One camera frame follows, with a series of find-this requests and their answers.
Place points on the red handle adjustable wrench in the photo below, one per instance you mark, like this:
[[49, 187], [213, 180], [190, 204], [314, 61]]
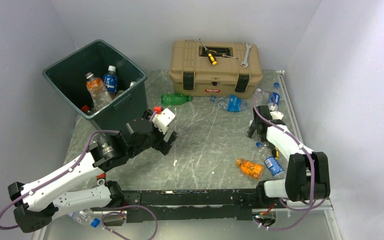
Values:
[[101, 179]]

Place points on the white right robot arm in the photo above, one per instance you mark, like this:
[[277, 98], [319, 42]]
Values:
[[307, 174]]

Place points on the tan plastic toolbox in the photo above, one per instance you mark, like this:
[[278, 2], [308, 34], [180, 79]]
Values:
[[192, 74]]

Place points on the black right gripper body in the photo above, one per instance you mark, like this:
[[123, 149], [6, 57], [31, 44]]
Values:
[[262, 139]]

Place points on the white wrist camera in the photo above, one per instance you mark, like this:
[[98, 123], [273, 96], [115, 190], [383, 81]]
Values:
[[276, 115], [162, 118]]

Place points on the small red cap bottle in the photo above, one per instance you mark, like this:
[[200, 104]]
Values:
[[87, 110]]

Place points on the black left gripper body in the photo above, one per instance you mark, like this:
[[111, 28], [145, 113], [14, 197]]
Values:
[[155, 140]]

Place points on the yellow black screwdriver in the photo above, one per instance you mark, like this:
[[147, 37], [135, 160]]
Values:
[[209, 54]]

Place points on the silver open-end wrench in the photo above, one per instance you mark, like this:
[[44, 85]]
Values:
[[245, 62]]

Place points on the orange juice bottle right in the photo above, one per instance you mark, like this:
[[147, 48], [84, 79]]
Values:
[[249, 168]]

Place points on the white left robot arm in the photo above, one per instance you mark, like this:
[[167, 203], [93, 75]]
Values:
[[39, 202]]

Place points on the blue label bottle far right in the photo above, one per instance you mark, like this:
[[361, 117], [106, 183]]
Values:
[[274, 97]]

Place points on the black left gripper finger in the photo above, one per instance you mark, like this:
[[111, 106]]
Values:
[[147, 114], [166, 146]]

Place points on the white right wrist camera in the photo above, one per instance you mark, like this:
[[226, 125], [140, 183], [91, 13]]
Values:
[[276, 115]]

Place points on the thin dark screwdriver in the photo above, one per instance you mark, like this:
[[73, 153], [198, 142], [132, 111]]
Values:
[[221, 54]]

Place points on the clear bottle orange label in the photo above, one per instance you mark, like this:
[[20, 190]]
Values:
[[98, 91]]

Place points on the yellow black tool right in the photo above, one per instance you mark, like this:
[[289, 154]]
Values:
[[275, 153]]

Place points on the crushed Pepsi bottle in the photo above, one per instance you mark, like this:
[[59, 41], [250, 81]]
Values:
[[270, 161]]

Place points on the crushed blue label bottle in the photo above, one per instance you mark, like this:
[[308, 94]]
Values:
[[230, 103]]

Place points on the blue label water bottle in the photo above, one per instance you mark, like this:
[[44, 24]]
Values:
[[110, 80]]

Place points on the dark green plastic bin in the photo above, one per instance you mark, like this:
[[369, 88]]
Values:
[[79, 79]]

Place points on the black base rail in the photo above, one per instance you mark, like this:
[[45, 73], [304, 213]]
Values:
[[191, 204]]

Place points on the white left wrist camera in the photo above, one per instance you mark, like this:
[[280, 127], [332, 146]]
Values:
[[162, 118]]

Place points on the green plastic bottle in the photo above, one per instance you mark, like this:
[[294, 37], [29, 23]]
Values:
[[175, 99]]

